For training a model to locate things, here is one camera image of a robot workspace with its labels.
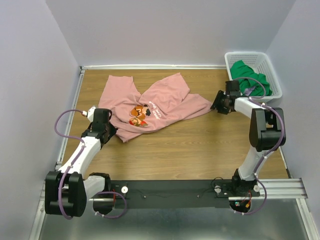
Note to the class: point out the green t shirt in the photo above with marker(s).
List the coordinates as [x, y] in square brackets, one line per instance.
[250, 83]

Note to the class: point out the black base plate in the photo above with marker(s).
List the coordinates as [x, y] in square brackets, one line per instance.
[104, 203]

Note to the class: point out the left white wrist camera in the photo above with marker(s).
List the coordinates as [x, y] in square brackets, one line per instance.
[89, 114]

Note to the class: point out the white plastic basket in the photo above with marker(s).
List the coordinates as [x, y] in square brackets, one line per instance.
[260, 63]

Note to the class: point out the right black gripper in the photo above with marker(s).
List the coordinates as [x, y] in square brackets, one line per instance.
[216, 103]

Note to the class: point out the aluminium front rail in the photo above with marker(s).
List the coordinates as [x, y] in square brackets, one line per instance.
[265, 188]

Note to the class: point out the aluminium rail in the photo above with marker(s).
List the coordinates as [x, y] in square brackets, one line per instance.
[59, 161]
[265, 188]

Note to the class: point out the white back edge strip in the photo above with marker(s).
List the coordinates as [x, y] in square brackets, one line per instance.
[152, 67]

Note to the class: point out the pink printed t shirt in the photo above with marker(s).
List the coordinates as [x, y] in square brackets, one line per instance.
[165, 102]

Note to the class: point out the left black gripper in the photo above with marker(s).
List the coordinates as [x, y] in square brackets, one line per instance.
[113, 130]

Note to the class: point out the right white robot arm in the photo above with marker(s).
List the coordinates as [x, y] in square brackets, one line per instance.
[266, 134]

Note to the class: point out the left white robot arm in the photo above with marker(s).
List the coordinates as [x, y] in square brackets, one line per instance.
[66, 190]

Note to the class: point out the aluminium left side rail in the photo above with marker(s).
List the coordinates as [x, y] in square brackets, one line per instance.
[59, 161]

